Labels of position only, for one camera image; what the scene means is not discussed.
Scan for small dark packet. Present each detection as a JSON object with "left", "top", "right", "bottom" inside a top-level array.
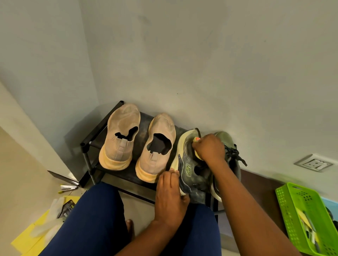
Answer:
[{"left": 57, "top": 199, "right": 76, "bottom": 219}]

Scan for green plastic basket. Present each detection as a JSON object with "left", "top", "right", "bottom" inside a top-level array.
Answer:
[{"left": 275, "top": 182, "right": 338, "bottom": 256}]

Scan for white wall socket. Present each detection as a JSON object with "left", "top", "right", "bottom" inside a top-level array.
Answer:
[{"left": 293, "top": 154, "right": 334, "bottom": 173}]

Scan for green sneaker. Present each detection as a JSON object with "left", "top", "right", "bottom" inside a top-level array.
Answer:
[
  {"left": 169, "top": 128, "right": 212, "bottom": 197},
  {"left": 210, "top": 131, "right": 248, "bottom": 202}
]

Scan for dark brown low bench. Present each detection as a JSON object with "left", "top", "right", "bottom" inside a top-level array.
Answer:
[{"left": 216, "top": 168, "right": 312, "bottom": 256}]

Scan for yellow sticky note pad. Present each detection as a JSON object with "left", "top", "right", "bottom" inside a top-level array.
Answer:
[{"left": 295, "top": 208, "right": 312, "bottom": 230}]

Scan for dark blue trousers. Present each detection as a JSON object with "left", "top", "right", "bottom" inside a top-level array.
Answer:
[{"left": 39, "top": 182, "right": 222, "bottom": 256}]

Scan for person's right forearm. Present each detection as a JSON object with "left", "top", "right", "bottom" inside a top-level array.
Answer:
[{"left": 211, "top": 161, "right": 301, "bottom": 256}]

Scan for black metal shoe rack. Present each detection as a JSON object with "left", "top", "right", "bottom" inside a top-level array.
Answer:
[{"left": 80, "top": 100, "right": 225, "bottom": 222}]

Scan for yellow-edged shoe shine sponge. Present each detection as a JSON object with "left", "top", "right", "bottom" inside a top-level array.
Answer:
[{"left": 193, "top": 136, "right": 203, "bottom": 161}]

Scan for light blue plastic basket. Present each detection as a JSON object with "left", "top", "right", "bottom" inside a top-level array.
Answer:
[{"left": 321, "top": 196, "right": 338, "bottom": 225}]

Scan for dark skirting strip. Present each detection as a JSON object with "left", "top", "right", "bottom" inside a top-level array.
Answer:
[{"left": 47, "top": 170, "right": 80, "bottom": 186}]

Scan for beige suede shoe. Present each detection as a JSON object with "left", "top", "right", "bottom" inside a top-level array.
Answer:
[
  {"left": 99, "top": 103, "right": 141, "bottom": 171},
  {"left": 135, "top": 113, "right": 177, "bottom": 184}
]

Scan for person's right hand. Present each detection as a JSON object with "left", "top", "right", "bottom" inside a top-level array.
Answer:
[{"left": 192, "top": 134, "right": 226, "bottom": 167}]

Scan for person's left hand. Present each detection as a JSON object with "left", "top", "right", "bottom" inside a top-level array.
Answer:
[{"left": 154, "top": 170, "right": 190, "bottom": 230}]

